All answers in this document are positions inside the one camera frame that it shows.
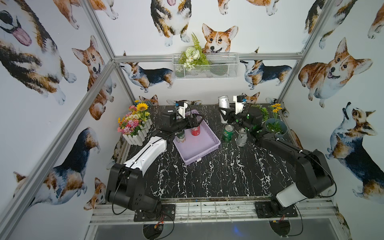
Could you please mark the aluminium frame rail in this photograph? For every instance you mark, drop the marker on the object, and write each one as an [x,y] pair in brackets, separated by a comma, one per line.
[219,211]

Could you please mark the yellow artificial flower stem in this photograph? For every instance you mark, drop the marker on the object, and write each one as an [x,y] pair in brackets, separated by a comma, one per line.
[276,112]

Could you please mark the green soda can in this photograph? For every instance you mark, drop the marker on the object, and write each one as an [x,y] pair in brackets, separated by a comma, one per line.
[227,133]

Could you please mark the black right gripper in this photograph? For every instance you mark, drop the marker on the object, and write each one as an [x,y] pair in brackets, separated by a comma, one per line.
[237,117]

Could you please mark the lilac perforated plastic basket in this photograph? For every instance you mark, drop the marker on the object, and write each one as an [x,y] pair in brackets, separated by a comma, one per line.
[196,147]

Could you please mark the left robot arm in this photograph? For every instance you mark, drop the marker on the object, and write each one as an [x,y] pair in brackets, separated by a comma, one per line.
[125,185]

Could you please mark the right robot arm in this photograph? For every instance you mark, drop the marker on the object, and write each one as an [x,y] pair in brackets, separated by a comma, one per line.
[312,173]

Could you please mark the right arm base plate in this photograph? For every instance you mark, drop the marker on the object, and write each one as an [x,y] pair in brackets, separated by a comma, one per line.
[272,209]

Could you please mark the white picket fence planter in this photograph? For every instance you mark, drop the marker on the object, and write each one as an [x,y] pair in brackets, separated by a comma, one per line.
[138,140]

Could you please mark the white wire wall basket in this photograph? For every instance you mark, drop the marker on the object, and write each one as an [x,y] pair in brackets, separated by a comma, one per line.
[221,66]

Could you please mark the green label drink can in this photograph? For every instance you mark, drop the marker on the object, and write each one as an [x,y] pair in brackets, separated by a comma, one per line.
[180,136]

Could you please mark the red cola can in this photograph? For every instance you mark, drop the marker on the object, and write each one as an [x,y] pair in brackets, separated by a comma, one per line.
[195,131]

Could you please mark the blue-grey plastic flower pot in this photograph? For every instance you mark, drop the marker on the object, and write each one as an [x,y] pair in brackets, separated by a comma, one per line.
[283,125]

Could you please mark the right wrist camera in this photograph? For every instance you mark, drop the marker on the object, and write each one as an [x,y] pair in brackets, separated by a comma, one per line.
[240,102]

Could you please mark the white green flower bunch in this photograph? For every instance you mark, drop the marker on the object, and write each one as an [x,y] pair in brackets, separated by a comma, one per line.
[193,58]

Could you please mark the tall white energy can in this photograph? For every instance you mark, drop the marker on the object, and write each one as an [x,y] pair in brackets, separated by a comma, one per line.
[223,104]
[242,138]

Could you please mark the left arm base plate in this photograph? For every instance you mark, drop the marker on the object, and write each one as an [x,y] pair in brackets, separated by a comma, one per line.
[163,212]

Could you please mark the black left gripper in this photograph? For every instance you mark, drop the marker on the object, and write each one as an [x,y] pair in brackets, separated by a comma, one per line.
[192,120]

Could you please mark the green artificial succulent plant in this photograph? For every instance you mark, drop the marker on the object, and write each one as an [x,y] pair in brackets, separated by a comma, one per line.
[264,112]

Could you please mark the colourful artificial flower bouquet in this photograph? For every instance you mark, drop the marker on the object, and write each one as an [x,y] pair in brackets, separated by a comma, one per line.
[135,120]

